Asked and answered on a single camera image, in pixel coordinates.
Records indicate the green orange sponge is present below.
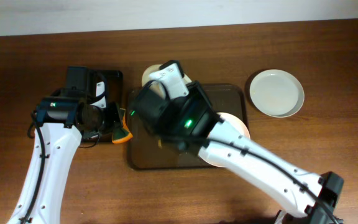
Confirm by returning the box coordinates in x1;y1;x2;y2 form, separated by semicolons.
111;108;133;144

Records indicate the cream plate with sauce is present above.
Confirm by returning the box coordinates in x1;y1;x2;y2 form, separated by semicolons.
142;63;191;99

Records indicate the grey-white plate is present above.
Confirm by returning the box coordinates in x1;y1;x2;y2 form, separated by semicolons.
249;69;305;118

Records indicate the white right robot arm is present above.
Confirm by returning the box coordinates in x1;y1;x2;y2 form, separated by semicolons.
130;81;344;223

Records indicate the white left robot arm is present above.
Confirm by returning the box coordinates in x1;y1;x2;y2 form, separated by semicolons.
9;96;124;223

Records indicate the small dark tray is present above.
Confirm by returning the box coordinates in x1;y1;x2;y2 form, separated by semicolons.
61;69;124;144

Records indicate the large brown tray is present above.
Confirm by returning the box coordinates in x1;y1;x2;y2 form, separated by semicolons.
126;84;248;171

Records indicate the pinkish plate with sauce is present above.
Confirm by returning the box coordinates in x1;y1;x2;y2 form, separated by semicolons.
199;112;250;167

